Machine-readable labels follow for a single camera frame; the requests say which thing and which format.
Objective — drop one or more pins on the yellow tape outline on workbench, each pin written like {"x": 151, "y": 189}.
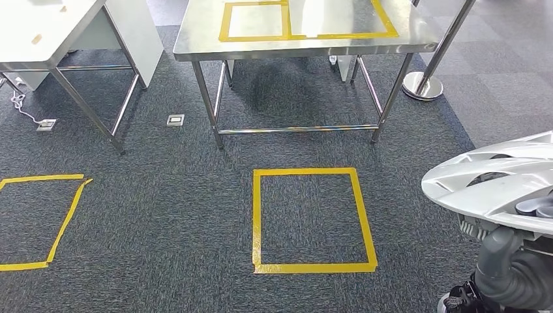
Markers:
{"x": 285, "y": 19}

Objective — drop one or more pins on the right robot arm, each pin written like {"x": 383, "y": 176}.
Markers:
{"x": 531, "y": 281}

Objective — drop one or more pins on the silver wheel hubcap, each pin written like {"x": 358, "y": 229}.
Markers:
{"x": 484, "y": 203}

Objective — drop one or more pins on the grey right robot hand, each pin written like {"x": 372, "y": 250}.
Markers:
{"x": 497, "y": 255}

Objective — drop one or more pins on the chrome stanchion post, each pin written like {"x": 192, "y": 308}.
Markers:
{"x": 422, "y": 86}

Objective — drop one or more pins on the stainless steel workbench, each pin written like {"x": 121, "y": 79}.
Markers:
{"x": 198, "y": 39}

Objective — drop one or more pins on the yellow floor tape square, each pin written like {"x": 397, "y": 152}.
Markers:
{"x": 43, "y": 177}
{"x": 311, "y": 172}

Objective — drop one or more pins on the white panel furniture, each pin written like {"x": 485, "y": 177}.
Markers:
{"x": 138, "y": 39}

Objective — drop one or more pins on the small tan tape piece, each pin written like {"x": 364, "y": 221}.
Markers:
{"x": 36, "y": 39}

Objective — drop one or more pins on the steel frame side table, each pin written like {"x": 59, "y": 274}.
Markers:
{"x": 65, "y": 34}

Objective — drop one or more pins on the steel floor socket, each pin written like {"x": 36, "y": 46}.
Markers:
{"x": 176, "y": 120}
{"x": 46, "y": 125}

